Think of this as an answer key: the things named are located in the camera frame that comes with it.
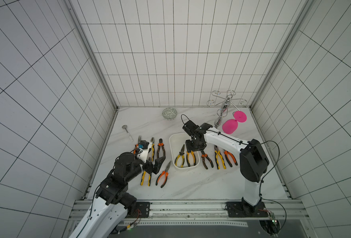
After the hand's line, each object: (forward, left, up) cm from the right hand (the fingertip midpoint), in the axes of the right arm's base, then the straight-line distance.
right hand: (186, 150), depth 88 cm
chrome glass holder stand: (+19, -21, +15) cm, 32 cm away
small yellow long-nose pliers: (0, +3, -5) cm, 6 cm away
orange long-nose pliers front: (-12, +12, -5) cm, 18 cm away
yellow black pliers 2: (-2, -1, -5) cm, 5 cm away
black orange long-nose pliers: (0, -11, -6) cm, 12 cm away
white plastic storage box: (+9, +7, -4) cm, 12 cm away
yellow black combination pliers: (+2, -20, -5) cm, 21 cm away
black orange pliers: (+7, +18, -5) cm, 19 cm away
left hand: (-11, +16, +13) cm, 23 cm away
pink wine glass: (+14, -26, +9) cm, 31 cm away
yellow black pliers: (+3, +22, -4) cm, 22 cm away
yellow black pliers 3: (-21, +18, +18) cm, 33 cm away
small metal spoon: (+19, +47, -5) cm, 51 cm away
